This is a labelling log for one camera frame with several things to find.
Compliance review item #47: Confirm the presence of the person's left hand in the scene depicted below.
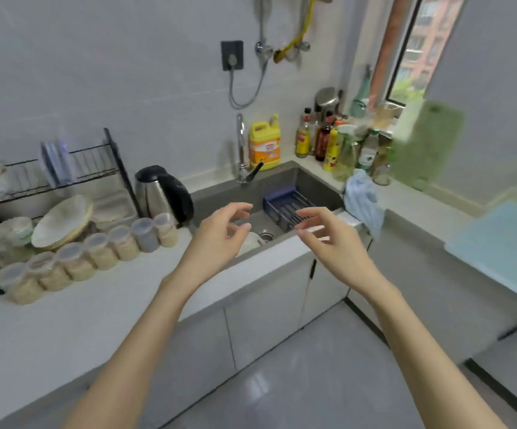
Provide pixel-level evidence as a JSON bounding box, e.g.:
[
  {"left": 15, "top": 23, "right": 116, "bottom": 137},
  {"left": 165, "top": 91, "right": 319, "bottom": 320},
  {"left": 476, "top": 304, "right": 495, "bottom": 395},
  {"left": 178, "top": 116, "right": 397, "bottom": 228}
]
[{"left": 168, "top": 202, "right": 255, "bottom": 292}]

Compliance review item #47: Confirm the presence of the clear plastic box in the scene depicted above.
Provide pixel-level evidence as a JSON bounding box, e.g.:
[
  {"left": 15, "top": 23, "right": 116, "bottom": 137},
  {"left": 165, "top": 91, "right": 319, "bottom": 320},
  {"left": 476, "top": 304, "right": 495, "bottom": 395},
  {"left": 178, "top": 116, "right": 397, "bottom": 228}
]
[{"left": 89, "top": 191, "right": 139, "bottom": 232}]

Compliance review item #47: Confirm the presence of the dark grey sink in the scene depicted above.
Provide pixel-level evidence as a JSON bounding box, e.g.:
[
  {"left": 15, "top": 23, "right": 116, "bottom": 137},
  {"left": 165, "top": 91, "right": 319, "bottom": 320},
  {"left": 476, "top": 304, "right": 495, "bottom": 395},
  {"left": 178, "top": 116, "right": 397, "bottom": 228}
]
[{"left": 188, "top": 160, "right": 348, "bottom": 264}]

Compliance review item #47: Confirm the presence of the row of clear grain jars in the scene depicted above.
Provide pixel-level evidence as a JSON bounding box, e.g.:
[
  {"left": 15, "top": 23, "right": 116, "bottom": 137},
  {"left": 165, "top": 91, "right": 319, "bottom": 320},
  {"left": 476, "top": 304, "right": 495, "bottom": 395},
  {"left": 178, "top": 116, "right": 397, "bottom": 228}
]
[{"left": 0, "top": 213, "right": 180, "bottom": 307}]

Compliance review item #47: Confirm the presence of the green cutting board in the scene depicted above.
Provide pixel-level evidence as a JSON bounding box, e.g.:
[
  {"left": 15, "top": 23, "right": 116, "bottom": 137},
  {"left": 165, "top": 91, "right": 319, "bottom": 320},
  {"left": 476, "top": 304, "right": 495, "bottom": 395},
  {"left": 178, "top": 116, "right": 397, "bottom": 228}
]
[{"left": 391, "top": 99, "right": 467, "bottom": 192}]

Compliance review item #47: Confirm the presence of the dark wall socket with plug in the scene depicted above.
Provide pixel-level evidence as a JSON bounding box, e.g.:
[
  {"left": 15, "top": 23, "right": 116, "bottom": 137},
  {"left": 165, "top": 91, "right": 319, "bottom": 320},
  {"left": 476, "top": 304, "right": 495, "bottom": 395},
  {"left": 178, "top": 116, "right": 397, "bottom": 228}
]
[{"left": 220, "top": 39, "right": 245, "bottom": 71}]

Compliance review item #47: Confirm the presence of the person's right forearm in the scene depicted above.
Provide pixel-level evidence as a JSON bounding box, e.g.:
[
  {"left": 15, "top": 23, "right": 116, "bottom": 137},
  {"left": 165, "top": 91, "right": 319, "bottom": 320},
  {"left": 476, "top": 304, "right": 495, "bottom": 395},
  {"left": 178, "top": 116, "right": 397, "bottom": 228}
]
[{"left": 365, "top": 281, "right": 509, "bottom": 429}]

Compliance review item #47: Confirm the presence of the blue sink drain basket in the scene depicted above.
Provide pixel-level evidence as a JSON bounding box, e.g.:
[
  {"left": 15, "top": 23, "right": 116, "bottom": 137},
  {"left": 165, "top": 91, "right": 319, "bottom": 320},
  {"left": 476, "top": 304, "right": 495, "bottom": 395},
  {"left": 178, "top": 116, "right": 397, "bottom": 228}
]
[{"left": 263, "top": 186, "right": 318, "bottom": 233}]

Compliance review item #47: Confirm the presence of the white leaf print plate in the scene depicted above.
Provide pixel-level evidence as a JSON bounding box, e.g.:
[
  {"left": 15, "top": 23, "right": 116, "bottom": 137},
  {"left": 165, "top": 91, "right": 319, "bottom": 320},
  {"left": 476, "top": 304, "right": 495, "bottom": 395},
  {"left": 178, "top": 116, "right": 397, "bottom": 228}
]
[{"left": 30, "top": 195, "right": 95, "bottom": 251}]

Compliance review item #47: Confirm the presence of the grey cable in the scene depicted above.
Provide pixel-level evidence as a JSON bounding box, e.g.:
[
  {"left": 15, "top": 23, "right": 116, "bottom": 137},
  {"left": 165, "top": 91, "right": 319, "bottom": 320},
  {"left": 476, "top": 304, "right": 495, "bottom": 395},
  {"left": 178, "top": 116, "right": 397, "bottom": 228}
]
[{"left": 227, "top": 62, "right": 269, "bottom": 110}]

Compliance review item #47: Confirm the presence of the metal pipe valve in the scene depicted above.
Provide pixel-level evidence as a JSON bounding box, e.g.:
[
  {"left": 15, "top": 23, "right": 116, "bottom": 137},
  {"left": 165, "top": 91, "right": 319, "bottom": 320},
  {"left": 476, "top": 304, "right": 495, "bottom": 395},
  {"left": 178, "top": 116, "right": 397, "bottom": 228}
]
[{"left": 254, "top": 0, "right": 313, "bottom": 70}]

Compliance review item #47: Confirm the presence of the yellow detergent jug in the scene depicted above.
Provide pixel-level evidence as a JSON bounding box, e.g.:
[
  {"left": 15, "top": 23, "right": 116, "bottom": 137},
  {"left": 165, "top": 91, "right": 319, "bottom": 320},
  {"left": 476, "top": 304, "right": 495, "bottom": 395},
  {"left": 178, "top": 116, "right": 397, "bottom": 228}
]
[{"left": 248, "top": 113, "right": 282, "bottom": 172}]

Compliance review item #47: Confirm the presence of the grey plastic lid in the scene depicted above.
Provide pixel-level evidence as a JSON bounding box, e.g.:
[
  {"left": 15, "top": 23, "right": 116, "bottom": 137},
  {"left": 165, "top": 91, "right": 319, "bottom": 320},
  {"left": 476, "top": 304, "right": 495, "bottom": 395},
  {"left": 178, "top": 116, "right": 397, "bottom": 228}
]
[{"left": 38, "top": 139, "right": 77, "bottom": 189}]

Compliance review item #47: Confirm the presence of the yellow gas hose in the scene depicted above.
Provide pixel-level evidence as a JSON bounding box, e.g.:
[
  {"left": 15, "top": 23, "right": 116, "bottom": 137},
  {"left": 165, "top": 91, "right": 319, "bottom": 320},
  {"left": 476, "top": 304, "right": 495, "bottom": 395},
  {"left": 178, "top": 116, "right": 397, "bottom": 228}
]
[{"left": 273, "top": 0, "right": 320, "bottom": 64}]

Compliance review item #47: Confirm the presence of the person's left forearm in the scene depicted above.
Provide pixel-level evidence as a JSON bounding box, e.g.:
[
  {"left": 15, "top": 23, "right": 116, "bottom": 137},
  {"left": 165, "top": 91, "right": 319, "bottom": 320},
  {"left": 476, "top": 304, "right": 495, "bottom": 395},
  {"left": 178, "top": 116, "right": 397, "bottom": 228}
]
[{"left": 61, "top": 272, "right": 196, "bottom": 429}]

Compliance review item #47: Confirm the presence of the light blue cloth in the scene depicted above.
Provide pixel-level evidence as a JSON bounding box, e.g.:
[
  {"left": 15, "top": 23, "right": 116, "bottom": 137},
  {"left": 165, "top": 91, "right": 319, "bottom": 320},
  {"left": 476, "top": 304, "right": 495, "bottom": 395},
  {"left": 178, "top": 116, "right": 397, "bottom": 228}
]
[{"left": 343, "top": 169, "right": 386, "bottom": 241}]

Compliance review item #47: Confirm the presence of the window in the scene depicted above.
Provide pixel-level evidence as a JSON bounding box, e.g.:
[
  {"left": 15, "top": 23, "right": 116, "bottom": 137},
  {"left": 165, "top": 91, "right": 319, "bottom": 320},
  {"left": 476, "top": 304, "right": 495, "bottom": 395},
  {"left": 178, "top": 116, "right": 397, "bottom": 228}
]
[{"left": 385, "top": 0, "right": 468, "bottom": 108}]

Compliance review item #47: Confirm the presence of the cluster of condiment bottles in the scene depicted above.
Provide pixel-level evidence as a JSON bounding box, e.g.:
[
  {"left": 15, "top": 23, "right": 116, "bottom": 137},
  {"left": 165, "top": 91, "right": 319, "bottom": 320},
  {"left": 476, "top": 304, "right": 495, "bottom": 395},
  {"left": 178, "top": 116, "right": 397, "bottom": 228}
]
[{"left": 293, "top": 64, "right": 405, "bottom": 187}]

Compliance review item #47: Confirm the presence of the black wire dish rack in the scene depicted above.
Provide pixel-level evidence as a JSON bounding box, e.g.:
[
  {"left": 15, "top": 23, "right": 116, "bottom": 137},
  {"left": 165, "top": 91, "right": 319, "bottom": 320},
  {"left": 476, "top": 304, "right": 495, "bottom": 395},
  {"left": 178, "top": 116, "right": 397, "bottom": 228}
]
[{"left": 0, "top": 128, "right": 144, "bottom": 296}]

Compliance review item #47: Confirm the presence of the white cup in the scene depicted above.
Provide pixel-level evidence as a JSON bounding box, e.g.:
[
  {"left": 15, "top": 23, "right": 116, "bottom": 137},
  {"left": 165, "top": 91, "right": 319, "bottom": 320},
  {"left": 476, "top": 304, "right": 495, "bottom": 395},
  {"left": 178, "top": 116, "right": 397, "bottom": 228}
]
[{"left": 6, "top": 216, "right": 35, "bottom": 247}]

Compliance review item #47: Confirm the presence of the person's right hand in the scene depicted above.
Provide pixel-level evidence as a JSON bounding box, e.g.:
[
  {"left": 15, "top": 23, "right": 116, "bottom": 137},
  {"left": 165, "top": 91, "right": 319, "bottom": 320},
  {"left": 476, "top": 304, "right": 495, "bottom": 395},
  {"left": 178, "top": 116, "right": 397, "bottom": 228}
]
[{"left": 293, "top": 206, "right": 389, "bottom": 296}]

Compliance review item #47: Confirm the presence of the chrome faucet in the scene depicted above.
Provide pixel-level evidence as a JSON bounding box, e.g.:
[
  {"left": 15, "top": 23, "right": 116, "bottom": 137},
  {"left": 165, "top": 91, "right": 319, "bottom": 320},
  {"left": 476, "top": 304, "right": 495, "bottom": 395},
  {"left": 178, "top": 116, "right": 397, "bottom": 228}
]
[{"left": 235, "top": 113, "right": 265, "bottom": 185}]

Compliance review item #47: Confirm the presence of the light blue mat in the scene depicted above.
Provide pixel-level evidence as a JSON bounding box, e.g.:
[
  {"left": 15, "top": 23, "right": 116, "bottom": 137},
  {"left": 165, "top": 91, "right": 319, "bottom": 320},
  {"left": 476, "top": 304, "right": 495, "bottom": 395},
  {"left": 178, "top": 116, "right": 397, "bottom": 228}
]
[{"left": 444, "top": 200, "right": 517, "bottom": 310}]

